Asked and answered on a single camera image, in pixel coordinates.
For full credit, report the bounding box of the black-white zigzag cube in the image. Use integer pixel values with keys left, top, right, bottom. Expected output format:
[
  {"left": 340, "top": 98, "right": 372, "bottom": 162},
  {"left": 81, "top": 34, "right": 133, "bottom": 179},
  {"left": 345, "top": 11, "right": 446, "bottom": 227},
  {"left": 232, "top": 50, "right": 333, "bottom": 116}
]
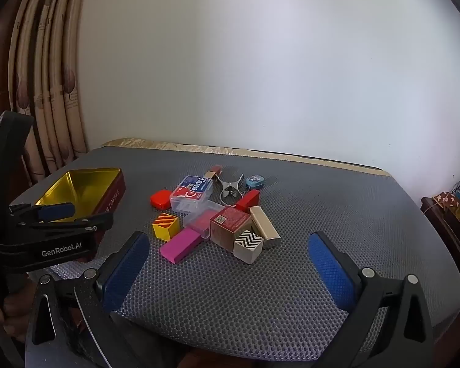
[{"left": 233, "top": 229, "right": 264, "bottom": 265}]

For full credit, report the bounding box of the silver metal clip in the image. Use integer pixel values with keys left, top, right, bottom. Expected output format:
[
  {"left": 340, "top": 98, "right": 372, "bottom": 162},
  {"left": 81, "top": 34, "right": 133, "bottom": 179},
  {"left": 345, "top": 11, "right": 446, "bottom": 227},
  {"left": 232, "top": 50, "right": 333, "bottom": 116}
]
[{"left": 213, "top": 174, "right": 245, "bottom": 205}]

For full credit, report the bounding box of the dark wooden side table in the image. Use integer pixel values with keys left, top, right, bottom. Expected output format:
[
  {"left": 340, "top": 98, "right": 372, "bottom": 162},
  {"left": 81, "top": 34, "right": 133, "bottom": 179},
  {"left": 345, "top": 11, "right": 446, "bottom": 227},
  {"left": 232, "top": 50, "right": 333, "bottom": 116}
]
[{"left": 421, "top": 195, "right": 460, "bottom": 288}]

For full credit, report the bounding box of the yellow red-striped cube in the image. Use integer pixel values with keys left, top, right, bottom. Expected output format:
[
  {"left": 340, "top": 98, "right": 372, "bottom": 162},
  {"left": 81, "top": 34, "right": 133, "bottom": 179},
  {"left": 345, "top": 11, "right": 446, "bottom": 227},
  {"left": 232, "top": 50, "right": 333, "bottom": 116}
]
[{"left": 152, "top": 213, "right": 181, "bottom": 242}]

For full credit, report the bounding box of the red tin with gold inside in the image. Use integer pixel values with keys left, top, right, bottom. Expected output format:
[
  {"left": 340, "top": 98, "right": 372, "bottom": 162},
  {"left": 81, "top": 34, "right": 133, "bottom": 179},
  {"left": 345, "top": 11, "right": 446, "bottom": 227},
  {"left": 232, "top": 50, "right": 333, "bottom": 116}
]
[{"left": 34, "top": 167, "right": 127, "bottom": 255}]

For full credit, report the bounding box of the gold satin cloth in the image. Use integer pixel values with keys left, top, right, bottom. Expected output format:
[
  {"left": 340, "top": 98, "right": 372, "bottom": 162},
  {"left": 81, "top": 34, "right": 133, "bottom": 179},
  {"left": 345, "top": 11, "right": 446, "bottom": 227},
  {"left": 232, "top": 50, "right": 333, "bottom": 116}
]
[{"left": 102, "top": 137, "right": 392, "bottom": 179}]

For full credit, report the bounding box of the clear box with blue-red label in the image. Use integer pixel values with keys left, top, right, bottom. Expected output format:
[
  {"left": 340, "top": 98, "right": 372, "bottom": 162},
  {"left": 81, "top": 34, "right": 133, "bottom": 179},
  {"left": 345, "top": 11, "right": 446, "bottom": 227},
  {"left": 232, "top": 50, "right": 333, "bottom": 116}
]
[{"left": 169, "top": 175, "right": 214, "bottom": 213}]

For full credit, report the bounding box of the pink box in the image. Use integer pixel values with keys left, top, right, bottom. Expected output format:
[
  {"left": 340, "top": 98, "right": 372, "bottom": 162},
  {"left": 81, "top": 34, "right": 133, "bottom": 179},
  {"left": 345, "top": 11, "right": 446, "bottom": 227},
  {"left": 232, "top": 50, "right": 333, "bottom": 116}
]
[{"left": 160, "top": 227, "right": 204, "bottom": 266}]

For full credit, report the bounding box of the maroon box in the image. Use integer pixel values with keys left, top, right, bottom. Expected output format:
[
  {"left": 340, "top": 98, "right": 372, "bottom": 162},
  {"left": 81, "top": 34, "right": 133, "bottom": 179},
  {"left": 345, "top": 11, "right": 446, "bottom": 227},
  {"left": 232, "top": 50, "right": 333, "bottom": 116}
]
[{"left": 209, "top": 206, "right": 252, "bottom": 254}]

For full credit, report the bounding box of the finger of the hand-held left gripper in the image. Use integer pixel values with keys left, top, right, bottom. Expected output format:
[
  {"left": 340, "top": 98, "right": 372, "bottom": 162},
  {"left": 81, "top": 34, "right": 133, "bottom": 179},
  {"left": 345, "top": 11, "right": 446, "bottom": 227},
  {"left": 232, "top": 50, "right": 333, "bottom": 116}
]
[
  {"left": 8, "top": 213, "right": 114, "bottom": 244},
  {"left": 9, "top": 202, "right": 76, "bottom": 224}
]

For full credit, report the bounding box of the brown patterned box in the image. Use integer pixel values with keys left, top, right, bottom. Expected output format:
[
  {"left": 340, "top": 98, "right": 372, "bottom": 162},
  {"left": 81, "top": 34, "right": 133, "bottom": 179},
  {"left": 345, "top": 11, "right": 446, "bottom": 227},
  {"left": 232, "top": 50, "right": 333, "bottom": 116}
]
[{"left": 434, "top": 191, "right": 460, "bottom": 211}]

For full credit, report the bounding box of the small red tape measure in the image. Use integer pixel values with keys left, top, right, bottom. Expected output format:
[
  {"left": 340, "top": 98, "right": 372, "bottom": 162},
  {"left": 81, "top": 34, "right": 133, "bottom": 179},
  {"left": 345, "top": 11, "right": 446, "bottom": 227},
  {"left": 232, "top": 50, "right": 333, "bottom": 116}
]
[{"left": 150, "top": 189, "right": 173, "bottom": 209}]

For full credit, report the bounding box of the red block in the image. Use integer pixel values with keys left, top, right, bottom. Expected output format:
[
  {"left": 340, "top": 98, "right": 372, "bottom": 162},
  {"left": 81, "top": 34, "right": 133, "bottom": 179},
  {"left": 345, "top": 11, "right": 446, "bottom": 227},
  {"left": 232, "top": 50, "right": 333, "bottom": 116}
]
[{"left": 235, "top": 190, "right": 260, "bottom": 214}]

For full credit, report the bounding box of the beige leaf-print curtain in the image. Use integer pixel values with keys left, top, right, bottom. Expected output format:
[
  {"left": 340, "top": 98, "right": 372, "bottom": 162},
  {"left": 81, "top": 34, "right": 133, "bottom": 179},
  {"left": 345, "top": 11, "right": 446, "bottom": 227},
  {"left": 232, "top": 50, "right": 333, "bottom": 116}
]
[{"left": 8, "top": 0, "right": 89, "bottom": 185}]

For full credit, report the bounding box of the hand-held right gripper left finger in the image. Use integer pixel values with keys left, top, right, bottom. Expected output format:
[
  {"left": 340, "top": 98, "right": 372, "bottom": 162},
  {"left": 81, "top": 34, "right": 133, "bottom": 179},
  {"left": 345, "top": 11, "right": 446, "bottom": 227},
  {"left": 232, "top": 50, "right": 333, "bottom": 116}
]
[{"left": 25, "top": 231, "right": 151, "bottom": 368}]

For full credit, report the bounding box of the person's left hand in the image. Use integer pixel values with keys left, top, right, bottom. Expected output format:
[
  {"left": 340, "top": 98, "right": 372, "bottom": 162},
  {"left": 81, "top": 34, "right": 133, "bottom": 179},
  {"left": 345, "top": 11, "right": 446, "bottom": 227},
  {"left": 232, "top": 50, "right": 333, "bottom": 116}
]
[{"left": 0, "top": 282, "right": 33, "bottom": 343}]

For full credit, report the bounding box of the clear box with red contents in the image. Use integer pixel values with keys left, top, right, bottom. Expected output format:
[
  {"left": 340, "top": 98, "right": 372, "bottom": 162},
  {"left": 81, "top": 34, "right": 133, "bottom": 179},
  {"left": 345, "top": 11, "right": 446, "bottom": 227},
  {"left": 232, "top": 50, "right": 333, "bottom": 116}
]
[{"left": 183, "top": 202, "right": 226, "bottom": 240}]

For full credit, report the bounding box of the small blue tin with chain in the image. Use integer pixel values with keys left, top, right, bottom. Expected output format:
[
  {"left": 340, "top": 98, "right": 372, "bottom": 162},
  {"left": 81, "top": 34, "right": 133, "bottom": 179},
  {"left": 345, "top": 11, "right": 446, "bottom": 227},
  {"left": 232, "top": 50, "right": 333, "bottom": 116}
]
[{"left": 246, "top": 174, "right": 266, "bottom": 191}]

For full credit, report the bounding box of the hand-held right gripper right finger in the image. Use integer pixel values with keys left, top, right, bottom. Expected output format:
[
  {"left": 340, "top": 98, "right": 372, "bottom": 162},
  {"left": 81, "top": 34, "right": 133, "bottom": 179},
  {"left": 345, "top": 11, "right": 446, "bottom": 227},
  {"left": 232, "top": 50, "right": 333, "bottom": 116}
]
[{"left": 308, "top": 231, "right": 435, "bottom": 368}]

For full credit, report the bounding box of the beige rectangular box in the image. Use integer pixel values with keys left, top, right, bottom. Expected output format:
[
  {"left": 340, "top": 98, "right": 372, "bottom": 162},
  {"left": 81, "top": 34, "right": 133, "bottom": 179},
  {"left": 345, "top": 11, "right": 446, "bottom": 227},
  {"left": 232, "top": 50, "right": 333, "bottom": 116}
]
[{"left": 249, "top": 206, "right": 282, "bottom": 250}]

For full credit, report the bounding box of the grey mesh mat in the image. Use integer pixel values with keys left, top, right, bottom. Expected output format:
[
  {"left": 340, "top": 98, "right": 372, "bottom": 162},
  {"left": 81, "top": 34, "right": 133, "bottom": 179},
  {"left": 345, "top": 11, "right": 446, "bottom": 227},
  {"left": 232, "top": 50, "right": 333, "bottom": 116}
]
[{"left": 10, "top": 147, "right": 460, "bottom": 363}]

